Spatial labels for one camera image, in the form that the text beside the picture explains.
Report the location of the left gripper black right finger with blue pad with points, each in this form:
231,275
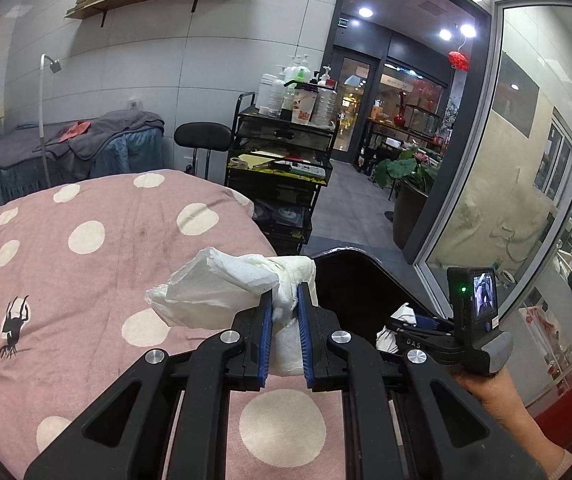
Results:
404,417

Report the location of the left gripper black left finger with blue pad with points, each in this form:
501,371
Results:
166,417

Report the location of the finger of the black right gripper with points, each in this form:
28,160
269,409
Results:
415,322

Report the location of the white tissue with black stripes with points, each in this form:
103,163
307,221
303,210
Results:
387,339

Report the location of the person's right forearm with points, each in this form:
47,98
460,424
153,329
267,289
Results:
554,459

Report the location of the black trash bin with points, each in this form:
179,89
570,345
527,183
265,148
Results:
363,294

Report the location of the person's right hand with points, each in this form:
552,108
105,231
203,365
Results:
499,397

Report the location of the green potted plant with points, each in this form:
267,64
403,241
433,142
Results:
412,167

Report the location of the pink polka dot bedspread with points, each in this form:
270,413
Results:
76,263

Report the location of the black metal trolley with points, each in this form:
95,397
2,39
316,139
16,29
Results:
282,168

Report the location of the red hanging ornament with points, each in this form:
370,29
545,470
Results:
458,60

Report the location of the black round stool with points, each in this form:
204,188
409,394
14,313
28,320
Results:
208,136

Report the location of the blue massage bed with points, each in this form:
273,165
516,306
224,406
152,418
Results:
119,142

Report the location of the red cloth on bed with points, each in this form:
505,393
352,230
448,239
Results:
77,129

